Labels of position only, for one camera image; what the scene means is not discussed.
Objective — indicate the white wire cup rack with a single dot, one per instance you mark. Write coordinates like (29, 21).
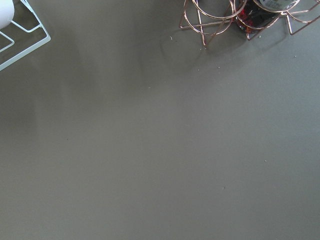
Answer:
(23, 35)

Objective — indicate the tea bottle lower left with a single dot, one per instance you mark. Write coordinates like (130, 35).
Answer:
(257, 14)

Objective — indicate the copper wire bottle rack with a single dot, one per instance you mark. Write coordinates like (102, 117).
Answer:
(211, 18)

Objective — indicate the white plastic cup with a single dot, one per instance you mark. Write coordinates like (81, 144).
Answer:
(7, 11)

